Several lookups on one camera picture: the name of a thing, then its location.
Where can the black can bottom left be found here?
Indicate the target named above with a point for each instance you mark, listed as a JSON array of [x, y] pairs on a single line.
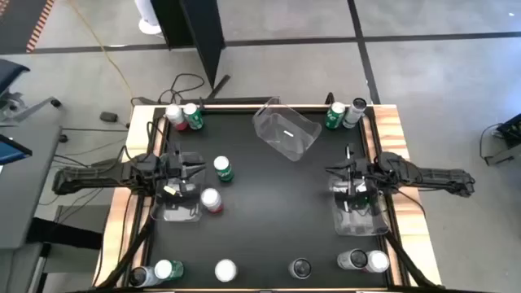
[[142, 277]]

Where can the black desk base plate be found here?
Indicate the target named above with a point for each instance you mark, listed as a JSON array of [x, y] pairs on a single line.
[[65, 234]]

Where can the black frame clamp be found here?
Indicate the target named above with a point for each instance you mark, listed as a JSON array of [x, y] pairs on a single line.
[[329, 97], [201, 100]]

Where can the black power adapter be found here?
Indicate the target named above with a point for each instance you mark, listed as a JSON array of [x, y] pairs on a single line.
[[108, 117]]

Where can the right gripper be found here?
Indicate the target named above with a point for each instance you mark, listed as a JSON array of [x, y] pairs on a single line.
[[360, 189]]

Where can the black equipment stand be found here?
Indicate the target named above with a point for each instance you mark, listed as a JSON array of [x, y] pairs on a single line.
[[510, 130]]

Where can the wooden table border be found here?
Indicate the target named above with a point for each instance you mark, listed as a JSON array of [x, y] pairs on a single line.
[[388, 126]]

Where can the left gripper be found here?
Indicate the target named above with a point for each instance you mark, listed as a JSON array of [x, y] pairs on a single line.
[[185, 188]]

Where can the black frame strut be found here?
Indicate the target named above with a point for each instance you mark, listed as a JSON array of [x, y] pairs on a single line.
[[407, 260], [129, 253]]

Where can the small black round object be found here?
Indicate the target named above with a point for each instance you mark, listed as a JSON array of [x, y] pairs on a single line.
[[63, 138]]

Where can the green Sprite can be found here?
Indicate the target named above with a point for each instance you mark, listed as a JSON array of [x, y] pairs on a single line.
[[193, 117], [223, 167], [167, 269], [334, 116]]

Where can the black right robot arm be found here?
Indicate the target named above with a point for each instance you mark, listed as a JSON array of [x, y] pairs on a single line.
[[431, 177]]

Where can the monitor with blue screen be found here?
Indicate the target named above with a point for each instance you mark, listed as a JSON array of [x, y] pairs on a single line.
[[10, 152]]

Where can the black mat with striped edge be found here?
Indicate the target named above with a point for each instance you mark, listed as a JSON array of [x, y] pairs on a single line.
[[18, 24]]

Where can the red white Spindrift can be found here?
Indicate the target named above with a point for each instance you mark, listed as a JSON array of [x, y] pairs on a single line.
[[211, 199], [226, 270], [176, 116], [377, 261]]

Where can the clear plastic bin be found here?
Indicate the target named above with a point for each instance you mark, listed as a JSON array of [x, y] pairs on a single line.
[[358, 226], [285, 140], [179, 215]]

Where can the grey desk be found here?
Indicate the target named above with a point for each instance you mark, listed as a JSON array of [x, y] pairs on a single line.
[[28, 195]]

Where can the office chair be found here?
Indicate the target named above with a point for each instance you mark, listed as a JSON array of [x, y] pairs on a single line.
[[10, 73]]

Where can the black partition panel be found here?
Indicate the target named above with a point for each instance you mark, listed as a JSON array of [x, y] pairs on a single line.
[[191, 24]]

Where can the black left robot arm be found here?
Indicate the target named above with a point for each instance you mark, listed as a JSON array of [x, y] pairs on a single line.
[[93, 177]]

